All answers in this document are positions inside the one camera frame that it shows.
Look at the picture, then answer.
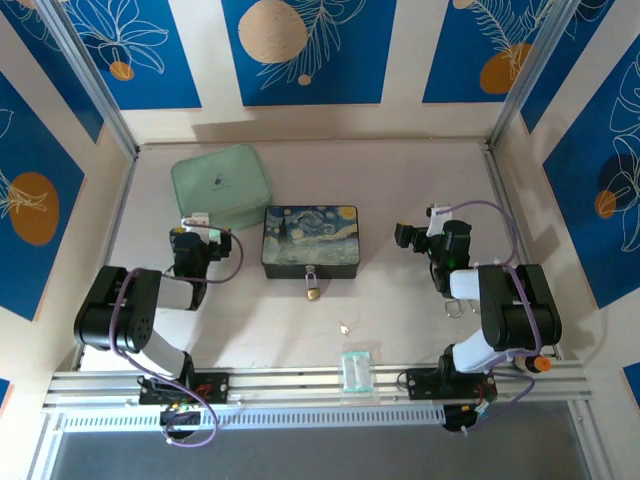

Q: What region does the mint green zip case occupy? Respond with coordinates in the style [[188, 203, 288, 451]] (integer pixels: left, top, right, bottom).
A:
[[170, 143, 274, 232]]

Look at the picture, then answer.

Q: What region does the starry night tin box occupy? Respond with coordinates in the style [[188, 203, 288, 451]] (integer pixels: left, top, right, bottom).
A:
[[260, 203, 360, 281]]

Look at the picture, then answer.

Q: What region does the small brass padlock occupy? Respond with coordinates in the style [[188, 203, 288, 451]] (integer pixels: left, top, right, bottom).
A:
[[303, 266, 322, 302]]

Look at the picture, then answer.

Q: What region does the clear plastic bag with strips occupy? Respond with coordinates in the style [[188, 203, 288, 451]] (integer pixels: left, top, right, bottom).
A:
[[338, 342, 380, 401]]

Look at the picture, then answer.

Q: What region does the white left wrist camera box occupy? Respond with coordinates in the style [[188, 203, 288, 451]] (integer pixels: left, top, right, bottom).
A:
[[180, 212, 222, 236]]

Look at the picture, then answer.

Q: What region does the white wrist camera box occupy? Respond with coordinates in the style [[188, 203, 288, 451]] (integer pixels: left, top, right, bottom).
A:
[[180, 212, 222, 236], [426, 202, 454, 236]]

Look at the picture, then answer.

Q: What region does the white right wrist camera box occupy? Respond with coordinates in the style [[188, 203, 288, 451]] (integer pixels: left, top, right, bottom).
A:
[[426, 202, 454, 236]]

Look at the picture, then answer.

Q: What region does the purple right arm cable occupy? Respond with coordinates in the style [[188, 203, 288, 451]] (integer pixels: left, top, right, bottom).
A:
[[439, 199, 545, 437]]

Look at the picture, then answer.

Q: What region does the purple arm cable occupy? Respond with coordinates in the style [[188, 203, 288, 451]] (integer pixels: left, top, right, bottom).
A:
[[108, 227, 246, 447], [439, 199, 545, 437]]

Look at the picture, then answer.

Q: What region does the metal wire clip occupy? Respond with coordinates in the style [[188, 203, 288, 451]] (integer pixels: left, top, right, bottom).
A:
[[443, 298, 481, 319]]

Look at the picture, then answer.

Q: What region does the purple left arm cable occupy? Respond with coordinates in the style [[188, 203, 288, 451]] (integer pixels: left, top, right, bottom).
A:
[[108, 227, 246, 447]]

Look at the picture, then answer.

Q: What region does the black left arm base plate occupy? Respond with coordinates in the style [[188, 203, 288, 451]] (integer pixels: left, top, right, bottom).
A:
[[138, 370, 232, 405]]

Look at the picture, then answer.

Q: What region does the blue floral wall poster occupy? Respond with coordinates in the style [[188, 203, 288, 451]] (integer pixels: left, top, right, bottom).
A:
[[54, 0, 202, 111], [0, 72, 87, 322], [422, 0, 566, 105], [542, 49, 640, 310], [222, 0, 397, 107]]

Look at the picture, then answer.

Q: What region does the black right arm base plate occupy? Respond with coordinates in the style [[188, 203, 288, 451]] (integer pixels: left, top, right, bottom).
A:
[[405, 367, 499, 401]]

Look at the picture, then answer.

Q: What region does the aluminium front rail frame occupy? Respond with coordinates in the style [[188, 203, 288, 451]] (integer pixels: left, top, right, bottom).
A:
[[42, 357, 594, 414]]

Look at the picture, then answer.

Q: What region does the aluminium corner post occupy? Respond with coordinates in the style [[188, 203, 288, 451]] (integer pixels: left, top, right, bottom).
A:
[[37, 0, 140, 159], [487, 0, 576, 149]]

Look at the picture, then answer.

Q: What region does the white slotted cable duct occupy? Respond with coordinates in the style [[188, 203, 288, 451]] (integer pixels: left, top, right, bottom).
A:
[[59, 404, 447, 434]]

